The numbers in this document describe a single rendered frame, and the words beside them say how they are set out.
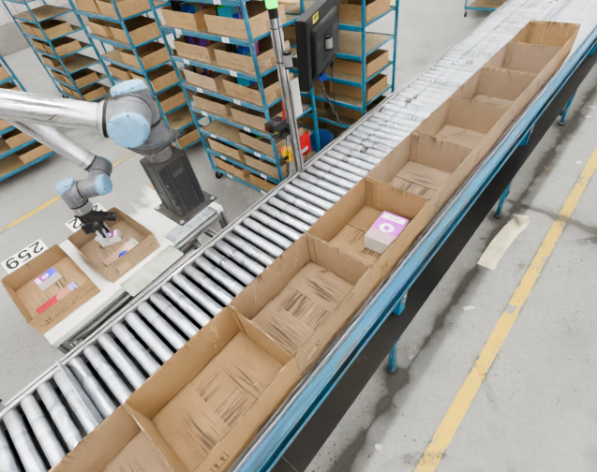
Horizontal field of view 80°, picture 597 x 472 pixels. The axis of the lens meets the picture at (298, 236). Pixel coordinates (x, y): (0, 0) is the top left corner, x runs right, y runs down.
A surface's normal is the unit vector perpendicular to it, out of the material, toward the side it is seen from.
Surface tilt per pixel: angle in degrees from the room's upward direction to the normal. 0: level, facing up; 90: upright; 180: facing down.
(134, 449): 1
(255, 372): 0
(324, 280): 0
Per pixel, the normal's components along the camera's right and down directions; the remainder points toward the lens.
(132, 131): 0.28, 0.70
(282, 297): -0.14, -0.68
